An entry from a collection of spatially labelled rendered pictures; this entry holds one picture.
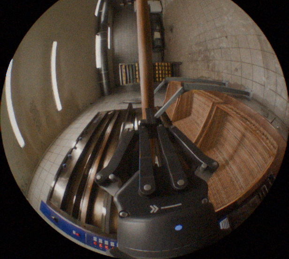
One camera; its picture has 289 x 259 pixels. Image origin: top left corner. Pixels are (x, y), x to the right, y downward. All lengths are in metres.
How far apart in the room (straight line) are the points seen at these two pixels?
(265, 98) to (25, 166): 2.66
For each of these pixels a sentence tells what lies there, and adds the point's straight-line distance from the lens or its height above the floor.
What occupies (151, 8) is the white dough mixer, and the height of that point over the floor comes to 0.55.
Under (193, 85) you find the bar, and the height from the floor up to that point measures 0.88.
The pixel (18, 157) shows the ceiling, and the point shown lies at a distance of 1.45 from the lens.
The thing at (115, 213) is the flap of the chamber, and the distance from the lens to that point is 0.61.
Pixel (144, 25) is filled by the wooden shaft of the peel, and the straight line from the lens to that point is 0.24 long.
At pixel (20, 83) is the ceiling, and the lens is 1.50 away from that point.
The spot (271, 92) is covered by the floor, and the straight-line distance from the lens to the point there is 1.22.
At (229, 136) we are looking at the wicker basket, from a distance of 0.82.
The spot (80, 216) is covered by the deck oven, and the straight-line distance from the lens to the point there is 0.83.
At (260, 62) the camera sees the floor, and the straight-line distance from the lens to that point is 1.30.
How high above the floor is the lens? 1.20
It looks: 1 degrees down
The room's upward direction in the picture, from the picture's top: 94 degrees counter-clockwise
